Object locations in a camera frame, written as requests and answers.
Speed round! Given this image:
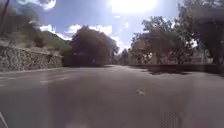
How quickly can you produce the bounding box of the green hillside slope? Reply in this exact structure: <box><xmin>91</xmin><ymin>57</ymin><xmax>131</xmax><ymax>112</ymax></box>
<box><xmin>0</xmin><ymin>3</ymin><xmax>73</xmax><ymax>54</ymax></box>

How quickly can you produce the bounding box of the grey asphalt road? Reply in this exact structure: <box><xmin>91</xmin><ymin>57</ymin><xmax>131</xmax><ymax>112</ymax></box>
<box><xmin>0</xmin><ymin>64</ymin><xmax>224</xmax><ymax>128</ymax></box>

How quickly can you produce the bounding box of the pale building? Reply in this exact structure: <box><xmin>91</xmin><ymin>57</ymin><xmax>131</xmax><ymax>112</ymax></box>
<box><xmin>189</xmin><ymin>46</ymin><xmax>210</xmax><ymax>65</ymax></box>

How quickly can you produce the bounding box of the large dark round tree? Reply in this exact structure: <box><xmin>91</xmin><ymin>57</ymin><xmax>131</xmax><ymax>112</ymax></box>
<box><xmin>68</xmin><ymin>25</ymin><xmax>120</xmax><ymax>67</ymax></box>

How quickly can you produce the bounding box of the grey stone wall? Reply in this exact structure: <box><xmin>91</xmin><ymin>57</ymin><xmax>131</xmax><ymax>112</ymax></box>
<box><xmin>0</xmin><ymin>45</ymin><xmax>64</xmax><ymax>73</ymax></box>

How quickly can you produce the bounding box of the row of trees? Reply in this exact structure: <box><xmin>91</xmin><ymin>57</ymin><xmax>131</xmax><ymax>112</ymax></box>
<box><xmin>119</xmin><ymin>0</ymin><xmax>224</xmax><ymax>66</ymax></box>

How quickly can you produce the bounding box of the low dark wall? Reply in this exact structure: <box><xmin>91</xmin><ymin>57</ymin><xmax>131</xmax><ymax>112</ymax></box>
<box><xmin>129</xmin><ymin>63</ymin><xmax>224</xmax><ymax>75</ymax></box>

